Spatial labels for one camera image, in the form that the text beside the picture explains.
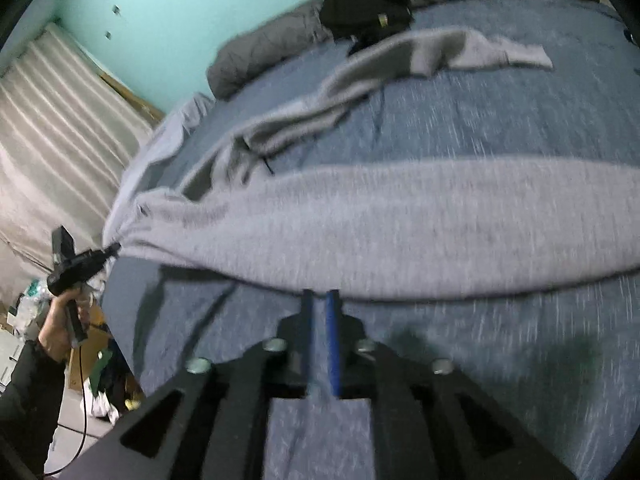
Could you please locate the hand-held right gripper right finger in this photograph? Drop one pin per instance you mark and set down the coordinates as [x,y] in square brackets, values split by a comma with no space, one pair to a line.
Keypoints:
[333,340]

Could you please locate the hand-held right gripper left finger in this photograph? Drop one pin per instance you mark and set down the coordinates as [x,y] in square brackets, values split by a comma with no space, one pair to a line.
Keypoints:
[307,340]

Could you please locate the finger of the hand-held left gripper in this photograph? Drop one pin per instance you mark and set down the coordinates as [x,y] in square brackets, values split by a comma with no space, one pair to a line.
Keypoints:
[109,252]

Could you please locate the grey sweatshirt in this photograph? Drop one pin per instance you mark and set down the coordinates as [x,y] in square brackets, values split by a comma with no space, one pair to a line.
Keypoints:
[375,220]

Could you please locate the person's left forearm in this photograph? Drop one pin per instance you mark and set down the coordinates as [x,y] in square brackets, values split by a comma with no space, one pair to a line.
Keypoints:
[30,400]

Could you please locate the clothes heap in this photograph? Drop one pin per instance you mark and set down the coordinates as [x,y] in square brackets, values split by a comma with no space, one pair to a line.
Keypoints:
[107,395]

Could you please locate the person's left hand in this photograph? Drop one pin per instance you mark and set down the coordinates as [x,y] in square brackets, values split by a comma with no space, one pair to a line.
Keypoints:
[52,332]

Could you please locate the white plastic bags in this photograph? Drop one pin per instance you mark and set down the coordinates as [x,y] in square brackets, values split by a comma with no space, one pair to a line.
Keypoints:
[30,305]

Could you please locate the cardboard box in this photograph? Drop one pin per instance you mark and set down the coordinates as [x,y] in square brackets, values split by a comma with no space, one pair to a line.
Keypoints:
[92,360]

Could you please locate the light grey blanket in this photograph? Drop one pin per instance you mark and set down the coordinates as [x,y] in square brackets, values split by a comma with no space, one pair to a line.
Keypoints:
[160,140]

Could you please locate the beige striped curtain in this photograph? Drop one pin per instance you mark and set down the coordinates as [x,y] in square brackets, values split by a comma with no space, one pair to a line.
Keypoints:
[60,135]

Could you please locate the wooden trim strip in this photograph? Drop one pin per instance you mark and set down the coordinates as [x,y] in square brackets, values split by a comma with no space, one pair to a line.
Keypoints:
[132,97]

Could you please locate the dark grey rolled duvet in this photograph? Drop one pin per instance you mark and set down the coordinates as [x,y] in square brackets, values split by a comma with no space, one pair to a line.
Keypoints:
[250,55]

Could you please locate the blue bed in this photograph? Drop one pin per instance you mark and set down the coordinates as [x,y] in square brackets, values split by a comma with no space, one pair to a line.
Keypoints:
[500,110]

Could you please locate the black garment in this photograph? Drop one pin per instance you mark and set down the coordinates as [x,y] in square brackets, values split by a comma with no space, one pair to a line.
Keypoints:
[360,0]

